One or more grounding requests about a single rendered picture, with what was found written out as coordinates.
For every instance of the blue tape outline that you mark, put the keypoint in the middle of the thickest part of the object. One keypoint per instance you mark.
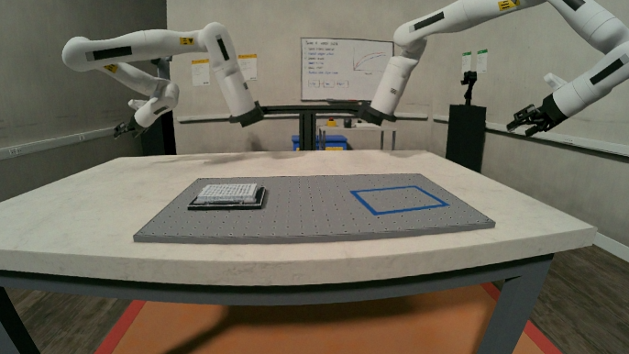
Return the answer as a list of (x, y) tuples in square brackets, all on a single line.
[(396, 211)]

